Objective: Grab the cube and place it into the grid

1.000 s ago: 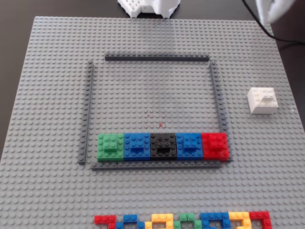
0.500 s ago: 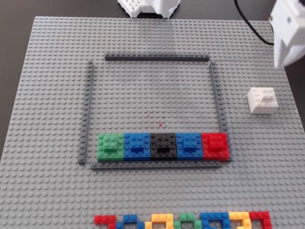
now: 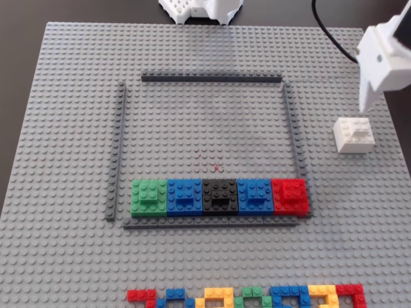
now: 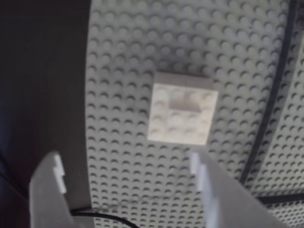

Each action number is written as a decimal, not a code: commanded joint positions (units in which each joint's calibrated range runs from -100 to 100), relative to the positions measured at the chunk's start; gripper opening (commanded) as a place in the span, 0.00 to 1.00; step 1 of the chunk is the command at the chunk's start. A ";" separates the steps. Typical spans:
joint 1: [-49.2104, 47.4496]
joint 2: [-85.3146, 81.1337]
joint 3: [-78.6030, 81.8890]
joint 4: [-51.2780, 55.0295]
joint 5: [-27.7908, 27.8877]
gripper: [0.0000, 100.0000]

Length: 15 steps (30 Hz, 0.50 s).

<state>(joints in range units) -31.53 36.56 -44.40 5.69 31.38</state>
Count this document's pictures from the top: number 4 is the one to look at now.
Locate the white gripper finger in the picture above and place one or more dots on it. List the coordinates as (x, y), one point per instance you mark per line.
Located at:
(228, 202)
(46, 194)

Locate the white LEGO cube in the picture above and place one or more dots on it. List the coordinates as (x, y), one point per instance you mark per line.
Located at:
(180, 118)

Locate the long dark grey brick strip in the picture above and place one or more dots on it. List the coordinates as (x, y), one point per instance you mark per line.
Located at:
(273, 95)

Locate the grey studded LEGO baseplate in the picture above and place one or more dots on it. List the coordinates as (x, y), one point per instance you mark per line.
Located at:
(123, 71)

